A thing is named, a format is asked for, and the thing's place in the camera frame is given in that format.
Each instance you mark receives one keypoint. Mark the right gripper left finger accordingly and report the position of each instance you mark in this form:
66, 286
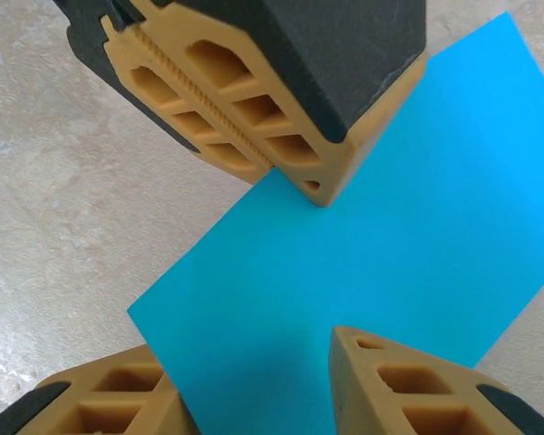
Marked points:
113, 399

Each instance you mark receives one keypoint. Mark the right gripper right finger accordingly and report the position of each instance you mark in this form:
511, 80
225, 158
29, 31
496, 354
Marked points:
417, 394

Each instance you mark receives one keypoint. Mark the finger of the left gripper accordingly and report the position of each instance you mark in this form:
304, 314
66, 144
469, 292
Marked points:
163, 86
326, 68

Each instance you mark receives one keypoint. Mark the blue paper sheet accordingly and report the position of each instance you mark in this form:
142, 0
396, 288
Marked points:
367, 272

